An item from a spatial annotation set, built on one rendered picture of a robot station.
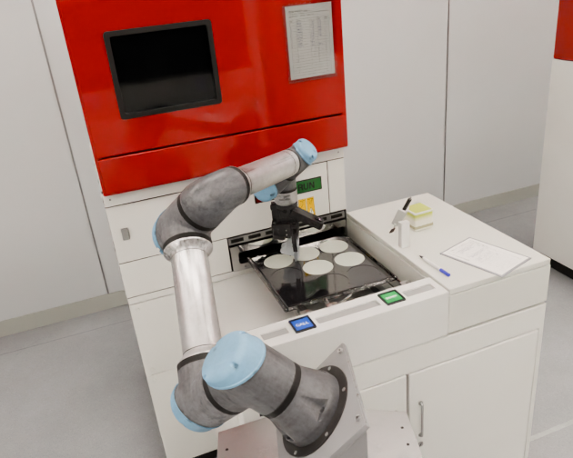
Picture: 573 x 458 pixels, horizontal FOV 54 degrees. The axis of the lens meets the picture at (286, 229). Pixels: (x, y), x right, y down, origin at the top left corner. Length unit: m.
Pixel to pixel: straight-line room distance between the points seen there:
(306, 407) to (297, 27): 1.14
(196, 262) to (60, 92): 2.08
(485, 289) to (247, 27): 1.01
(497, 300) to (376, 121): 2.26
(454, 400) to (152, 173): 1.13
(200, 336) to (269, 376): 0.21
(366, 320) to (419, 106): 2.61
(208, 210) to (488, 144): 3.30
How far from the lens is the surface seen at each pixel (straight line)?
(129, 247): 1.88
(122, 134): 1.71
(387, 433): 1.37
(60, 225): 3.43
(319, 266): 1.85
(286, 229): 1.81
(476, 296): 1.66
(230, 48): 1.74
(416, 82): 3.88
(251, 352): 1.04
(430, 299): 1.57
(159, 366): 2.12
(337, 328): 1.45
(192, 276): 1.26
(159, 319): 2.02
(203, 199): 1.27
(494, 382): 1.90
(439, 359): 1.70
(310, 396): 1.09
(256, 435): 1.39
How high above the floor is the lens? 1.79
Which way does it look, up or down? 25 degrees down
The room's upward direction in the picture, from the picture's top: 6 degrees counter-clockwise
